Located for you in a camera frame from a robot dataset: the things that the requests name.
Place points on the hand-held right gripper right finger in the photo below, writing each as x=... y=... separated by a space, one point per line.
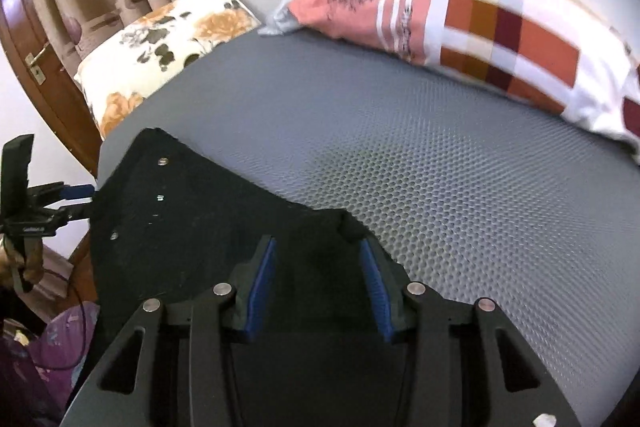
x=376 y=292

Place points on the brown wooden door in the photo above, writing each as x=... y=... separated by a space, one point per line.
x=47 y=102

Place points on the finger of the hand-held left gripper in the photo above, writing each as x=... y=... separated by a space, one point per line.
x=75 y=208
x=80 y=192

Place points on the black pants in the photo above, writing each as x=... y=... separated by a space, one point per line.
x=200 y=212

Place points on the person's left hand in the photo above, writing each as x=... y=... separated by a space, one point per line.
x=34 y=264

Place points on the orange checked pillow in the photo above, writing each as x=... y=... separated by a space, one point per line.
x=500 y=27

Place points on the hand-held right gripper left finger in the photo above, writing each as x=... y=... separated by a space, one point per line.
x=261 y=292

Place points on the grey textured mattress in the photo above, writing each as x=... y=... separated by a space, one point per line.
x=450 y=182

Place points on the purple patterned clothing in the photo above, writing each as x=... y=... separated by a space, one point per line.
x=40 y=367

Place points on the floral print pillow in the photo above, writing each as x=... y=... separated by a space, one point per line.
x=165 y=42

